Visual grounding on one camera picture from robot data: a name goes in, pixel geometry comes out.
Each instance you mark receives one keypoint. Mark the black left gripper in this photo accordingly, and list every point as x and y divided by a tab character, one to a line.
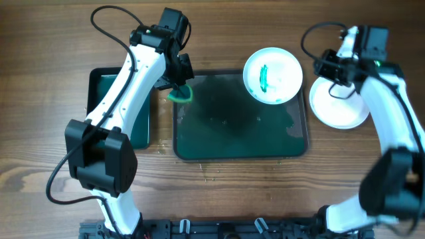
179	78

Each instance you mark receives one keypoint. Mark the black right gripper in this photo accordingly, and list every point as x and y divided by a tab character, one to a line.
327	66

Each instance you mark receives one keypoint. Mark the green yellow sponge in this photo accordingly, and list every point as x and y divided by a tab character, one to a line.
183	94

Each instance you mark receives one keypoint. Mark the white plate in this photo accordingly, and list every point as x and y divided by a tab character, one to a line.
272	75
337	106

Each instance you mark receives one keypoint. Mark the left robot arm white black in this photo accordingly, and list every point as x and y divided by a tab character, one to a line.
99	152

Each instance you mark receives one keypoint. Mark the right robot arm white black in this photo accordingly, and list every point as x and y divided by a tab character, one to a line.
393	190

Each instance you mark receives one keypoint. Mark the dark grey serving tray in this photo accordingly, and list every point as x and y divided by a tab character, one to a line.
225	123

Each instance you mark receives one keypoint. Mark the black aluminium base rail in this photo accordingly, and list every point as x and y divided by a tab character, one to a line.
290	228

